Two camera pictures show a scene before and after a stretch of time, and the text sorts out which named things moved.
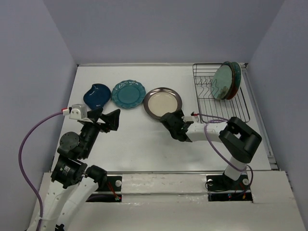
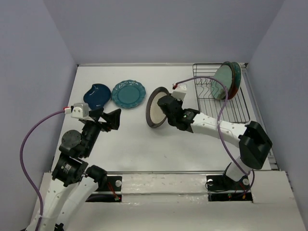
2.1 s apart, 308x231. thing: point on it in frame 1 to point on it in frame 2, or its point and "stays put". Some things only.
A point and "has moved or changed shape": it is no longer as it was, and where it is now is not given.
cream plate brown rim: (159, 101) has moved or changed shape
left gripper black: (112, 119) stays put
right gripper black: (178, 113) to (179, 101)
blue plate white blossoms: (234, 77) stays put
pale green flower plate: (222, 82) stays put
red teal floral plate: (238, 71) stays put
